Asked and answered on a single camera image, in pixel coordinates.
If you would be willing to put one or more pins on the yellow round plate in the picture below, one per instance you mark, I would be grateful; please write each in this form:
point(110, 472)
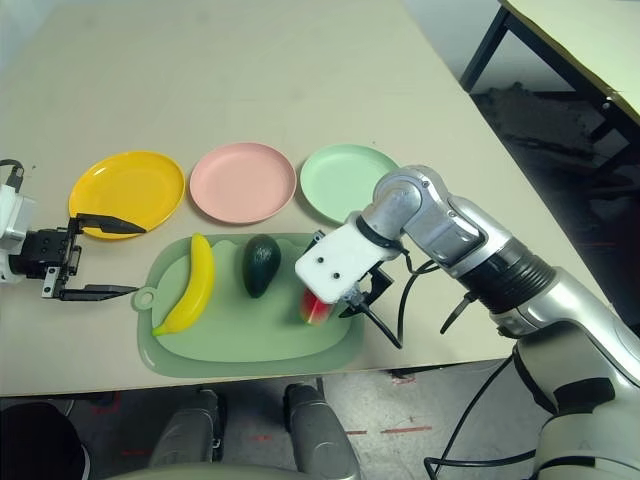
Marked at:
point(127, 190)

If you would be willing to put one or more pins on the yellow toy banana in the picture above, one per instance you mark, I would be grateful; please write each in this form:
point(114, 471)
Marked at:
point(200, 285)

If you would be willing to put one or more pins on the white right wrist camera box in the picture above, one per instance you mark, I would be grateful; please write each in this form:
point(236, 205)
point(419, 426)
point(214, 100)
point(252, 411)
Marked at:
point(345, 260)

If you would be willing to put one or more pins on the mint green round plate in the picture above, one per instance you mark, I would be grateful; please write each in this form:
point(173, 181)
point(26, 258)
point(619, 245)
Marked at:
point(340, 180)

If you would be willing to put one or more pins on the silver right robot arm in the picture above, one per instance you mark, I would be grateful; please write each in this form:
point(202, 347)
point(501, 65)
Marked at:
point(500, 260)

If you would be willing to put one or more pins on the pink round plate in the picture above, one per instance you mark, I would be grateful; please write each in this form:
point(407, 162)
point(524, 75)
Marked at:
point(242, 182)

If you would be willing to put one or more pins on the grey robot leg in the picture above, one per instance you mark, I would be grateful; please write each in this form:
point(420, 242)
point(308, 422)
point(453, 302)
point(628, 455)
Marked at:
point(320, 435)
point(187, 430)

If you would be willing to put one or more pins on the green cutting board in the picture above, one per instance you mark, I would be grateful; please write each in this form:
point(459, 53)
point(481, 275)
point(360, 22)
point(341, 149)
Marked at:
point(260, 340)

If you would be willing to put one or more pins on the grey left robot leg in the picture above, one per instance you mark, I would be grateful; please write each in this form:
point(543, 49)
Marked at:
point(187, 430)

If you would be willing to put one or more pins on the red toy watermelon slice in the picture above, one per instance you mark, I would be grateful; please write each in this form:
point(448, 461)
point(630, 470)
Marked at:
point(315, 310)

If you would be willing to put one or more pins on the black round stool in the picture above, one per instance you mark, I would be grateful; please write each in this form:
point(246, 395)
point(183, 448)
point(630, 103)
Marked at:
point(40, 445)

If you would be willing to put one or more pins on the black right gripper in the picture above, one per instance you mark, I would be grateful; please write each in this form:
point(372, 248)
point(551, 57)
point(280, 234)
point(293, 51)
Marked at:
point(377, 285)

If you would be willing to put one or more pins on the grey robot torso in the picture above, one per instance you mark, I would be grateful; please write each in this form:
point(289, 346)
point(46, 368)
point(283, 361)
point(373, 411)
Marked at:
point(225, 472)

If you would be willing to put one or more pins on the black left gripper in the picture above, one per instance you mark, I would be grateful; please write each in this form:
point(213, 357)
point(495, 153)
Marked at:
point(47, 252)

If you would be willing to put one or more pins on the grey right robot leg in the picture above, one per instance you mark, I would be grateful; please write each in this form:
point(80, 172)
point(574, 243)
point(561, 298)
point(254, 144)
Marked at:
point(320, 435)

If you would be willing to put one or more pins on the dark green toy avocado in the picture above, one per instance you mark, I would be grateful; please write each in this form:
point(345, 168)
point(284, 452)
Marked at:
point(261, 267)

